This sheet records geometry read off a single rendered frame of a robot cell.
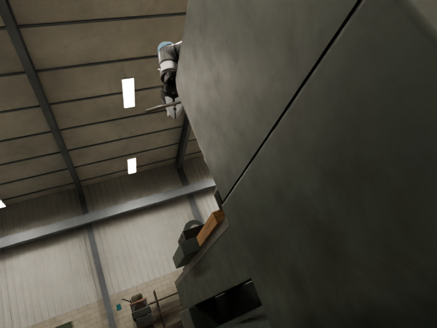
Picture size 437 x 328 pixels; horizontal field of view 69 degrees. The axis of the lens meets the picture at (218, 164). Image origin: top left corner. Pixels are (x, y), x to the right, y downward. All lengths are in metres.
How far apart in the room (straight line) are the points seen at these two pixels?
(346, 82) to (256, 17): 0.19
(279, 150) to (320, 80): 0.14
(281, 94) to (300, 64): 0.06
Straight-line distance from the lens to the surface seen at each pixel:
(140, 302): 9.49
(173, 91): 1.21
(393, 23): 0.34
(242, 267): 0.96
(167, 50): 1.34
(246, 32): 0.54
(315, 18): 0.41
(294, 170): 0.48
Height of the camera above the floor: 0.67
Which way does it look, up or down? 21 degrees up
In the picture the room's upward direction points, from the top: 23 degrees counter-clockwise
